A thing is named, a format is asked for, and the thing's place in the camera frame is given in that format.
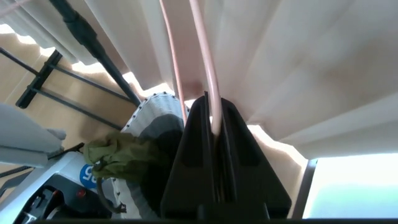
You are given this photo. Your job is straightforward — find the beige curtain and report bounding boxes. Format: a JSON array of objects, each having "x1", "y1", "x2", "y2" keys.
[{"x1": 0, "y1": 0, "x2": 398, "y2": 161}]

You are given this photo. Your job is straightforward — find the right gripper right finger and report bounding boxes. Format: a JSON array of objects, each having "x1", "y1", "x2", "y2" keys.
[{"x1": 216, "y1": 97, "x2": 292, "y2": 219}]

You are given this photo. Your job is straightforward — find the window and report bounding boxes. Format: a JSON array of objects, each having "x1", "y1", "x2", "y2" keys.
[{"x1": 291, "y1": 152, "x2": 398, "y2": 220}]

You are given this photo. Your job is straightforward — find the pink clothes hanger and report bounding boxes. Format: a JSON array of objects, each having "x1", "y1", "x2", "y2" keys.
[{"x1": 158, "y1": 0, "x2": 223, "y2": 138}]

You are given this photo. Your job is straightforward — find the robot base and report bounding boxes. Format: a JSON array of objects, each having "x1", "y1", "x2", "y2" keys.
[{"x1": 0, "y1": 151, "x2": 126, "y2": 224}]

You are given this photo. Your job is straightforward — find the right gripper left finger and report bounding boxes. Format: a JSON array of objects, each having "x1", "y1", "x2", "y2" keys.
[{"x1": 160, "y1": 91, "x2": 219, "y2": 219}]

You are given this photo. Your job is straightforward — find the white laundry basket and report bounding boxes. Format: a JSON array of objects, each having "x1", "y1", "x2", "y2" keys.
[{"x1": 109, "y1": 91, "x2": 191, "y2": 220}]

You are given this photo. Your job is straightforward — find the black clothes rack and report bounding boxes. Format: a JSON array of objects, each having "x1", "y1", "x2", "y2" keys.
[{"x1": 0, "y1": 0, "x2": 142, "y2": 131}]

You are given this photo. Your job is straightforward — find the green t-shirt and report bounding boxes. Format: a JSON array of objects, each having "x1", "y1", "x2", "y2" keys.
[{"x1": 83, "y1": 131, "x2": 169, "y2": 184}]

